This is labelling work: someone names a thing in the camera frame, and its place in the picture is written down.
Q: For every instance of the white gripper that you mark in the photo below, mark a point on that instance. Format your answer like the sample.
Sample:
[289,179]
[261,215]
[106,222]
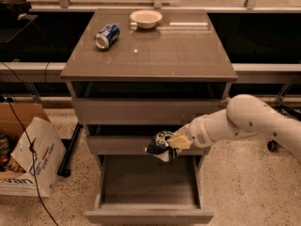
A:
[198,135]

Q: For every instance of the blue chip bag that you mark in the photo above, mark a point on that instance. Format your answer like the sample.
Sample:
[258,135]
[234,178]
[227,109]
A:
[160,147]

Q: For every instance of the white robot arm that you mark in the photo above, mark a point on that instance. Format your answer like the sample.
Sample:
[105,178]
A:
[244,116]

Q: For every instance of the grey open bottom drawer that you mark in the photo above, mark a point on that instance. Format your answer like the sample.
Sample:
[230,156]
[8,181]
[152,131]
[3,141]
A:
[140,189]

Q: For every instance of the grey middle drawer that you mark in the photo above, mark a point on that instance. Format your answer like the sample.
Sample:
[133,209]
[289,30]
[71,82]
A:
[123,139]

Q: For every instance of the grey drawer cabinet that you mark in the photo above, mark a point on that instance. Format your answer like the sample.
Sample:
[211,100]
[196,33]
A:
[183,47]

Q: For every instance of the grey top drawer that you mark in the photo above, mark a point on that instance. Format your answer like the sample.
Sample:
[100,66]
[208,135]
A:
[145,103]

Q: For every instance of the black bag on shelf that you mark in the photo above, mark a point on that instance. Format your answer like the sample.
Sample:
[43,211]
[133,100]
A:
[11,11]

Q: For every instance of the black table leg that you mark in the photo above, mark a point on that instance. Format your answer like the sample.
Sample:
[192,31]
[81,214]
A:
[69,144]

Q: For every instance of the white ceramic bowl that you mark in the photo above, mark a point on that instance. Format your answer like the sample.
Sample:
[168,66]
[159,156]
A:
[146,18]

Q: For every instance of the blue soda can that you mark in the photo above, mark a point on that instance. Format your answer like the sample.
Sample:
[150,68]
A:
[106,36]

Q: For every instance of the cardboard box with white flap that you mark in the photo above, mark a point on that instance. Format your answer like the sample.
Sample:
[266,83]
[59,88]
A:
[37,151]

